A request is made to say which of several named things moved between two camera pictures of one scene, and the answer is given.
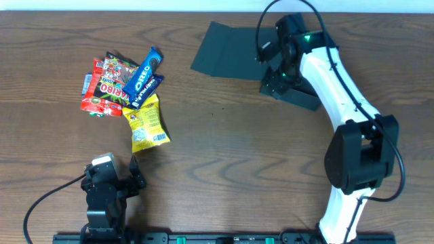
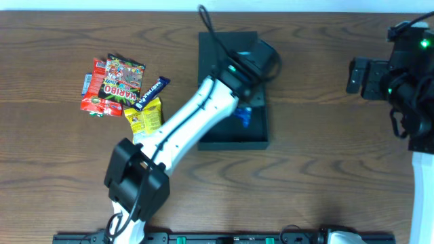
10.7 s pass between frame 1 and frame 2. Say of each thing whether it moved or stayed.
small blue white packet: stayed
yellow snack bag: stayed
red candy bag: stayed
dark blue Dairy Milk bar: moved
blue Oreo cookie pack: moved
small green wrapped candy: stayed
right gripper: moved
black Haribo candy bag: stayed
